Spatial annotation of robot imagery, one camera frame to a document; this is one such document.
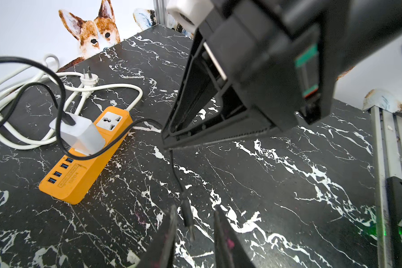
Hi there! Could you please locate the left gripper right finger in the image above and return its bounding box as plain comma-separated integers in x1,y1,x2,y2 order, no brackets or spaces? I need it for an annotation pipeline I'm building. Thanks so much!
214,207,255,268

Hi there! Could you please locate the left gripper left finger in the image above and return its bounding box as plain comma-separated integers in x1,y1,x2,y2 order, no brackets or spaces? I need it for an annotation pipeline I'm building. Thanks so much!
136,205,178,268

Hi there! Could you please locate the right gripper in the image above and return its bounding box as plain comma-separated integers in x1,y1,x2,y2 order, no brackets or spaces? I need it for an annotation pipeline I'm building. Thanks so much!
162,1,402,149

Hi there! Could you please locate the white charger adapter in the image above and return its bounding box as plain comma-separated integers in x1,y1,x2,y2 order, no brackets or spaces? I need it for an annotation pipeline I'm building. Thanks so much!
60,112,106,156

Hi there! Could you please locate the black charging cable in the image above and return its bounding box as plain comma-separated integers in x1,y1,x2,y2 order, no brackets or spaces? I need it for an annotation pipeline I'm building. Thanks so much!
0,56,197,242

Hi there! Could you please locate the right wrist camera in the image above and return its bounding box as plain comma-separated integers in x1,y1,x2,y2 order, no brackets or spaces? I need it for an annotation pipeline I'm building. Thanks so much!
166,0,213,34

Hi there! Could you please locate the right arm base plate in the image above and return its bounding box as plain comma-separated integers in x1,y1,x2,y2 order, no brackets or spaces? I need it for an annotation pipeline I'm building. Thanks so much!
385,176,402,268

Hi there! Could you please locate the white power strip cord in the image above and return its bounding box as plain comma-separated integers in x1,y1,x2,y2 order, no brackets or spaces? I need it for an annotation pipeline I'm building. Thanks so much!
0,53,144,150

